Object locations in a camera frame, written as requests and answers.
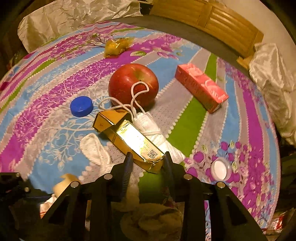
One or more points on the pink carton box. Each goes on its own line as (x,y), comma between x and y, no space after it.
(198,85)

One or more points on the white fluffy pad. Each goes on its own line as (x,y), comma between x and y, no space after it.
(94,148)

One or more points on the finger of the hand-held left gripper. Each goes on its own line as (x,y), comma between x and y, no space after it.
(13,193)

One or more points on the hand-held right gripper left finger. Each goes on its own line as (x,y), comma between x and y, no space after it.
(126,176)

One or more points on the red apple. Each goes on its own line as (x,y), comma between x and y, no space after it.
(124,81)

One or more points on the beige cloth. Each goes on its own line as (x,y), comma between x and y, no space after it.
(150,220)

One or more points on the yellow crumpled wrapper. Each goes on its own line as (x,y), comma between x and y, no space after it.
(113,47)

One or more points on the gold box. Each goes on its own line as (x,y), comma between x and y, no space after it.
(129,136)

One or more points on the beige sponge block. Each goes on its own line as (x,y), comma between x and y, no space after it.
(64,183)

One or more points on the wooden headboard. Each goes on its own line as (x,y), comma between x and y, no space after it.
(222,25)

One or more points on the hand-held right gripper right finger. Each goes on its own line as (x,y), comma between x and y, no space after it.
(167,169)

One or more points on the blue bottle cap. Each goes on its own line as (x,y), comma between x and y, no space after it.
(81,106)

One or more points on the floral striped bed sheet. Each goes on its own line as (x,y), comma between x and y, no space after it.
(196,120)

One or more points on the white round lid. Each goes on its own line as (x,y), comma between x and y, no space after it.
(219,170)

